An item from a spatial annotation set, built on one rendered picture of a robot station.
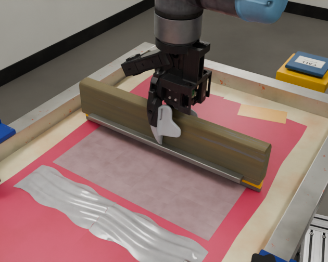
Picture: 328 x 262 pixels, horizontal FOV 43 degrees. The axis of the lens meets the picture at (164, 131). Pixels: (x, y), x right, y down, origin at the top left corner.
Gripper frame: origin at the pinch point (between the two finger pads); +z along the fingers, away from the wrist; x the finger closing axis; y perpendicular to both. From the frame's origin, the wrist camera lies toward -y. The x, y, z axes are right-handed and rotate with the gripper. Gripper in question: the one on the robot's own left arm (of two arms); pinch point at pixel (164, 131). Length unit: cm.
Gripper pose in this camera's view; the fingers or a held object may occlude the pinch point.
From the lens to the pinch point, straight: 79.3
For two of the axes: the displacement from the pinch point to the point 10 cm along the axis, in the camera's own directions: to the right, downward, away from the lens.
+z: -0.2, 7.9, 6.1
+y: 8.4, 3.5, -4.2
